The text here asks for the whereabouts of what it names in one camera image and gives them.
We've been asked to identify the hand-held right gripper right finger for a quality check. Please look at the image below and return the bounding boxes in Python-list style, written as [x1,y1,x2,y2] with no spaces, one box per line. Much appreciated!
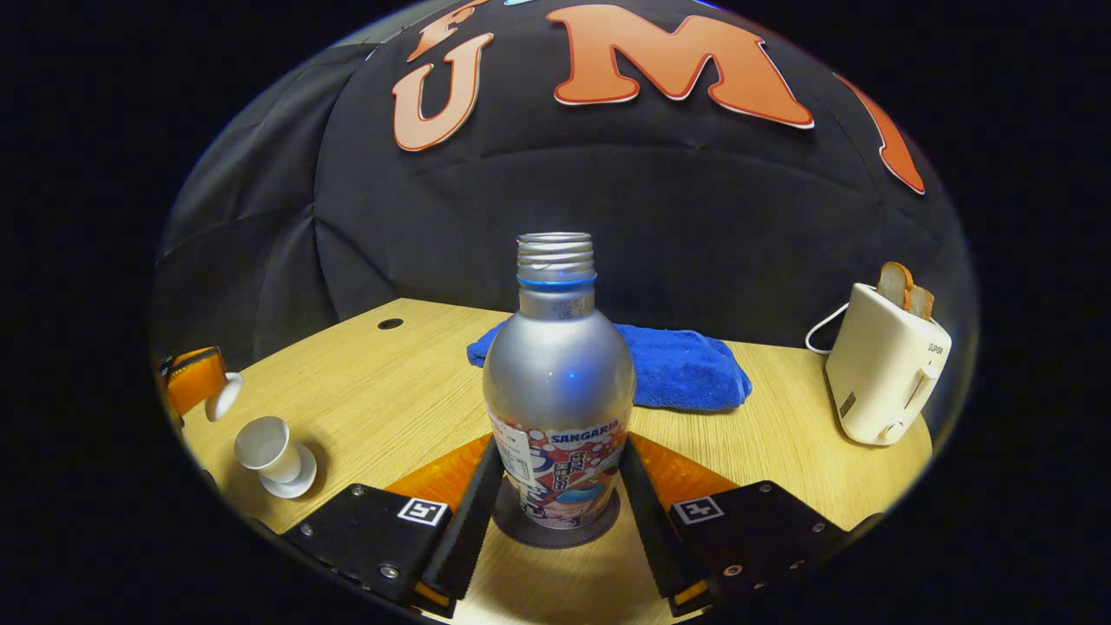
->
[618,432,856,618]

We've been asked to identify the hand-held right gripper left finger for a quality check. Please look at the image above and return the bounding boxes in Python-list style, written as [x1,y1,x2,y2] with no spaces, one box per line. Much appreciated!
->
[279,434,507,620]

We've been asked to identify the dark round coaster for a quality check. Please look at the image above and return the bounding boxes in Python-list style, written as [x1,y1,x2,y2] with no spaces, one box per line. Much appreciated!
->
[490,473,622,550]

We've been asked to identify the white teacup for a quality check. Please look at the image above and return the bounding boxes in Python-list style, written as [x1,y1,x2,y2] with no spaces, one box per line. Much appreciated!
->
[233,416,303,484]

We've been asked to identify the silver water bottle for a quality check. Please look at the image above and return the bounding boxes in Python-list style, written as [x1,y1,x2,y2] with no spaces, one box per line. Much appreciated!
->
[482,232,638,531]

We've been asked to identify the white saucer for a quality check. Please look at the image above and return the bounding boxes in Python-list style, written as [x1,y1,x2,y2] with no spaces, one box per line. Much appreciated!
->
[258,443,319,500]

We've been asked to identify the blue towel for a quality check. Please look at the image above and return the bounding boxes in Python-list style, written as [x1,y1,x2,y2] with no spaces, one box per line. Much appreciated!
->
[466,319,754,413]

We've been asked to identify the white toaster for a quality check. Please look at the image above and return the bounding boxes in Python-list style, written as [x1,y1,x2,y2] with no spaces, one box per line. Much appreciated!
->
[824,282,954,448]

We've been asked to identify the white toaster cable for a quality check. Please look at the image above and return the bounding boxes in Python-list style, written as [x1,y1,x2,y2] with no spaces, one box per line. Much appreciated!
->
[805,301,852,356]

